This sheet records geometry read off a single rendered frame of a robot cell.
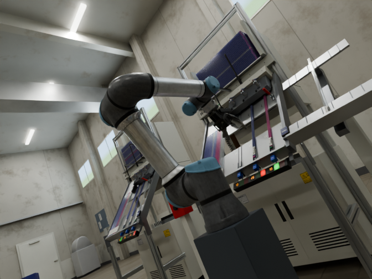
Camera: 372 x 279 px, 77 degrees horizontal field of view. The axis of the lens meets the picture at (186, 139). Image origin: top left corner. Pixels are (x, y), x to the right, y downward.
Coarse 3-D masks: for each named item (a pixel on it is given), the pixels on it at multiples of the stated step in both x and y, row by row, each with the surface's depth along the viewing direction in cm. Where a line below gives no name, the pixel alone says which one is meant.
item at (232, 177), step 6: (276, 150) 116; (282, 150) 116; (288, 150) 115; (264, 156) 121; (270, 156) 120; (276, 156) 119; (282, 156) 119; (252, 162) 126; (258, 162) 125; (264, 162) 124; (270, 162) 123; (240, 168) 131; (246, 168) 130; (252, 168) 129; (228, 174) 137; (234, 174) 135; (246, 174) 133; (228, 180) 140; (234, 180) 139
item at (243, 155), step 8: (272, 128) 132; (280, 128) 126; (264, 136) 134; (272, 136) 128; (280, 136) 123; (248, 144) 141; (256, 144) 135; (264, 144) 130; (280, 144) 120; (232, 152) 150; (240, 152) 143; (248, 152) 137; (256, 152) 131; (264, 152) 126; (224, 160) 152; (232, 160) 145; (240, 160) 139; (248, 160) 133; (224, 168) 147; (232, 168) 140
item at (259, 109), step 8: (272, 80) 160; (272, 88) 155; (256, 104) 160; (264, 104) 152; (272, 104) 145; (248, 112) 162; (256, 112) 154; (264, 112) 148; (240, 120) 165; (248, 120) 157; (208, 128) 199; (232, 128) 167; (240, 128) 160
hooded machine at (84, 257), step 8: (80, 240) 975; (88, 240) 995; (72, 248) 983; (80, 248) 961; (88, 248) 976; (72, 256) 969; (80, 256) 942; (88, 256) 961; (96, 256) 982; (80, 264) 929; (88, 264) 947; (96, 264) 968; (80, 272) 929; (88, 272) 934
